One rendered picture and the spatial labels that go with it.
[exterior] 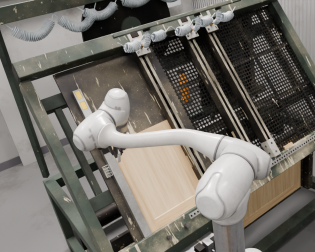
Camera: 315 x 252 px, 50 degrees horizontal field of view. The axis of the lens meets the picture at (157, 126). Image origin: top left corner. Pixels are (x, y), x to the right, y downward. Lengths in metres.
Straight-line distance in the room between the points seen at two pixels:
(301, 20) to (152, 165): 3.10
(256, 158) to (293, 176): 2.09
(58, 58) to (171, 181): 1.00
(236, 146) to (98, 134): 0.50
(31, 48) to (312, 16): 3.62
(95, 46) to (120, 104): 0.87
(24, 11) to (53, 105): 0.68
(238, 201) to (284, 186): 2.14
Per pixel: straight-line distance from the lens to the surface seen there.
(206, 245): 2.10
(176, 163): 2.15
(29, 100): 2.02
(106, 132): 1.27
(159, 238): 2.03
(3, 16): 2.42
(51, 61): 2.06
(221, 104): 2.37
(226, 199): 0.99
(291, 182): 3.22
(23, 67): 2.04
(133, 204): 1.99
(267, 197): 3.01
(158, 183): 2.08
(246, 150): 1.13
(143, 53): 2.22
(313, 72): 3.09
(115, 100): 1.33
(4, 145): 5.30
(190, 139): 1.22
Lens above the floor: 2.27
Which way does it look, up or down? 25 degrees down
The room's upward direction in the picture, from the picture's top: 11 degrees counter-clockwise
